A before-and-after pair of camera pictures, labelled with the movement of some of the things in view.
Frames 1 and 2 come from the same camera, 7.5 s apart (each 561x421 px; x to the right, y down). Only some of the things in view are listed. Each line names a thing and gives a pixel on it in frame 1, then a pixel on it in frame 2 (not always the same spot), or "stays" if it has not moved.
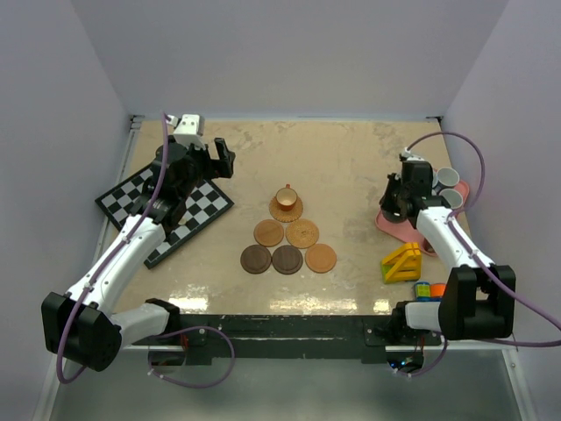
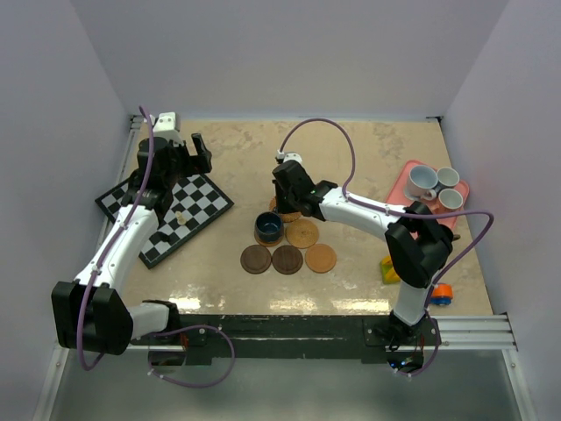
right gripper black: x=385 y=202 → x=280 y=204
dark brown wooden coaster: x=255 y=259 stays
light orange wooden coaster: x=320 y=258 stays
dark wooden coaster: x=287 y=260 stays
